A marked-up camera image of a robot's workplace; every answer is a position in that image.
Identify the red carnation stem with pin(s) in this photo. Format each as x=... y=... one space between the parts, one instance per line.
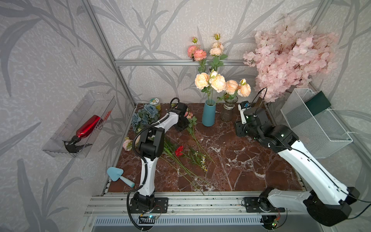
x=192 y=157

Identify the large peach rose spray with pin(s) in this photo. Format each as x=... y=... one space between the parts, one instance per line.
x=210 y=81

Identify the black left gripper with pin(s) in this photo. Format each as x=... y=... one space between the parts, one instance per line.
x=179 y=129

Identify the teal handled scraper tool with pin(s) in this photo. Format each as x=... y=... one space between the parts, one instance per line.
x=115 y=174

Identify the peach rose spray stem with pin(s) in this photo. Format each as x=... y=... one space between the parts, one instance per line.
x=216 y=51

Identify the clear plastic wall bin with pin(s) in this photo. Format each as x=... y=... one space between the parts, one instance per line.
x=92 y=103

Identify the teal ceramic vase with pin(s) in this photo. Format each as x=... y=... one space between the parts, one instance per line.
x=209 y=111

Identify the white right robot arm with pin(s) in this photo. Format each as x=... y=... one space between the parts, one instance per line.
x=329 y=201

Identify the pink cherry blossom tree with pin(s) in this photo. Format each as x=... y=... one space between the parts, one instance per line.
x=288 y=56

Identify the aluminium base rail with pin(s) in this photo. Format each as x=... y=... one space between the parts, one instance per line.
x=180 y=203

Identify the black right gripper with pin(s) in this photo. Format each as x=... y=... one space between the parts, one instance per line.
x=238 y=125

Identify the pink rose spray stem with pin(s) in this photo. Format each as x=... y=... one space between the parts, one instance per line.
x=197 y=54

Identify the small yellow lidded jar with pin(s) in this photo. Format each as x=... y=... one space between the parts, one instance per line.
x=156 y=103

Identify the blue-grey rose bunch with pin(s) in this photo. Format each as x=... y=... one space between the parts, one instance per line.
x=149 y=114

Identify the red spray bottle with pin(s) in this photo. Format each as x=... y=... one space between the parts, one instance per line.
x=83 y=132

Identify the clear glass vase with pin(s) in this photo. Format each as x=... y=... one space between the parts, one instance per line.
x=227 y=111

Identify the white wire mesh basket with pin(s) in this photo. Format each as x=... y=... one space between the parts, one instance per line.
x=322 y=134

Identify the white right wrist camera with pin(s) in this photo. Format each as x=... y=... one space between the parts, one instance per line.
x=242 y=107

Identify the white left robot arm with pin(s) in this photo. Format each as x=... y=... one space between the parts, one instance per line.
x=150 y=149

